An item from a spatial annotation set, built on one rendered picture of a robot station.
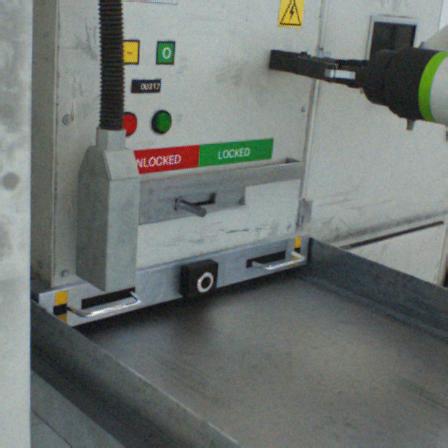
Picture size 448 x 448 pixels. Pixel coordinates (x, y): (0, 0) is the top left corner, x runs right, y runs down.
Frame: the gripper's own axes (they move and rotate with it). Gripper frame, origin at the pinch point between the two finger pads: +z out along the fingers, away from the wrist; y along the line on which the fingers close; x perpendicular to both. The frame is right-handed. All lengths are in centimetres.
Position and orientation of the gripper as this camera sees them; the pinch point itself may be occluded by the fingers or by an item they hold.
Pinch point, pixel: (289, 61)
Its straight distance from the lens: 114.1
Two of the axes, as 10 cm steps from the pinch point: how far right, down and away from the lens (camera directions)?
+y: 7.3, -1.5, 6.7
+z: -6.8, -2.8, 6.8
